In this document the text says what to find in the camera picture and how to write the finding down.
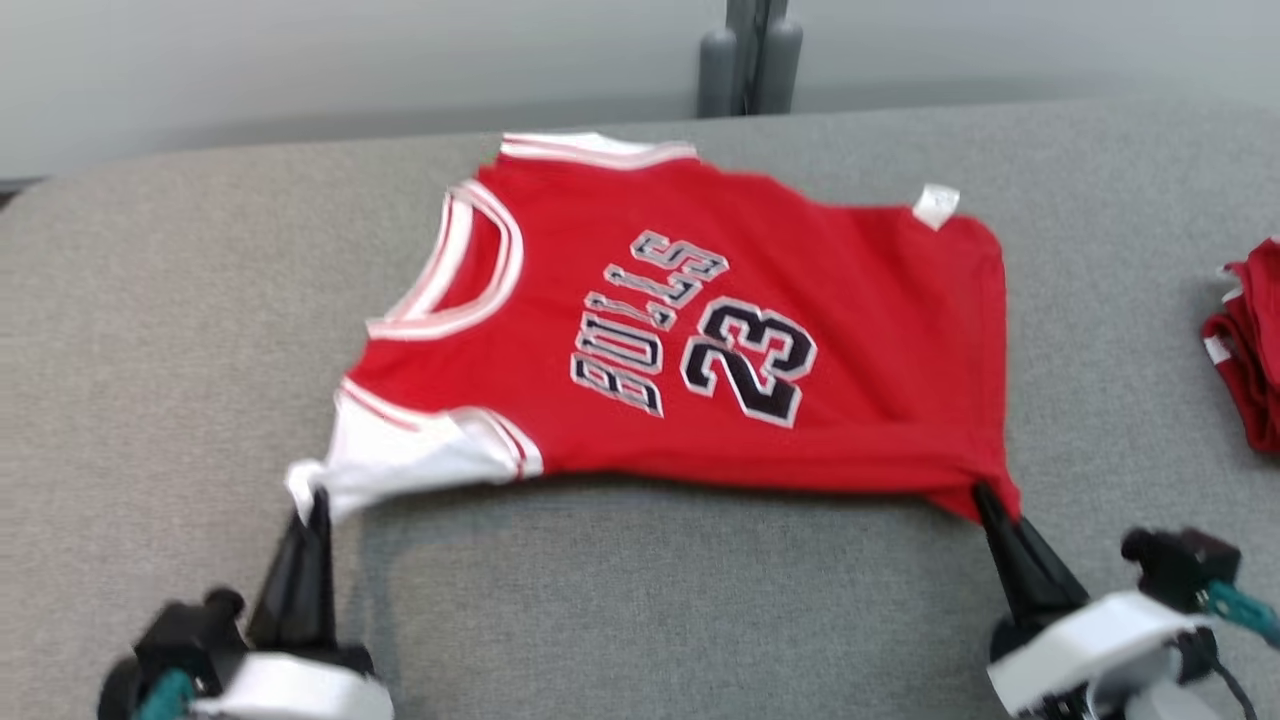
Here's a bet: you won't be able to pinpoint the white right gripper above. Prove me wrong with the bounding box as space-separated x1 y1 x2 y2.
974 484 1217 717

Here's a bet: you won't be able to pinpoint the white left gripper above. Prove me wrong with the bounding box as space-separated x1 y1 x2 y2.
190 489 394 720

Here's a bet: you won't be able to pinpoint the red Bulls 23 jersey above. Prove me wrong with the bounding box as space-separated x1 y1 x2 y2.
285 130 1024 527

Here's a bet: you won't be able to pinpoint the red shorts with white stripes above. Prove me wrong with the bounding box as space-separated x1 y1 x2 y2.
1202 237 1280 454

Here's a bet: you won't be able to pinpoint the teal left cable connector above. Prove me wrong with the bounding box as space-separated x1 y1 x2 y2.
135 668 196 720

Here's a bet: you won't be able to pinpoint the teal cable connector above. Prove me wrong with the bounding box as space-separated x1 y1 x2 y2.
1205 580 1280 648
135 668 196 720

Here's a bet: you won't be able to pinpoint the teal right cable connector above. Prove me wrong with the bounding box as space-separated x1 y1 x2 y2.
1205 580 1280 648

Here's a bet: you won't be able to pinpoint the grey metal partition post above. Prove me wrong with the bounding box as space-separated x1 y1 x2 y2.
697 0 805 120

